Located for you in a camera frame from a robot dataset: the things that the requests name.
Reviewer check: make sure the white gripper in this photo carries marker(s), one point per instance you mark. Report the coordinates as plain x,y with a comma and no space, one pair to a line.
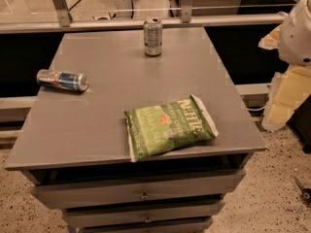
297,39

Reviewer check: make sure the green jalapeno chip bag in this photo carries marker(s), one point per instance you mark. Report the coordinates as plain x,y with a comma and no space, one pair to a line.
159,129

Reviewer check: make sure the silver green soda can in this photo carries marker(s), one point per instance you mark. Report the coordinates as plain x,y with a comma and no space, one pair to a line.
153,36

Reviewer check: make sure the blue silver redbull can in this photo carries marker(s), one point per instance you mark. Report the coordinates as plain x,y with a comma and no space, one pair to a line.
62,80

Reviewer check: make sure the grey low ledge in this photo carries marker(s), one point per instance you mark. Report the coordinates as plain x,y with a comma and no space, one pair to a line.
254,95

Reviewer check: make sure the black caster wheel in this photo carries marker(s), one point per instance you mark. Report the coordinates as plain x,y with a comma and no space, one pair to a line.
306,192

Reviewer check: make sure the top grey drawer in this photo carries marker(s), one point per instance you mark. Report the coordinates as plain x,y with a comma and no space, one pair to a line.
77,195

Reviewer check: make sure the grey drawer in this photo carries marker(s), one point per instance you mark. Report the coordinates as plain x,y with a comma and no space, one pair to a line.
143,214
186,225
77,195

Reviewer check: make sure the middle grey drawer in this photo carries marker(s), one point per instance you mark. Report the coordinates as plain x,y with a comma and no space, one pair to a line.
143,214

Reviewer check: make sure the bottom grey drawer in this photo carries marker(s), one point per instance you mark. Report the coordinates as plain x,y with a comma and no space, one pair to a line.
186,225

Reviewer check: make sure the grey drawer cabinet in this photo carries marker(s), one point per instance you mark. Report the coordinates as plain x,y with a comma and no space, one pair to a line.
82,137

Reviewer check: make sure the metal window rail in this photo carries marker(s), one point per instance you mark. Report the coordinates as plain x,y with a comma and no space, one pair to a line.
34,16

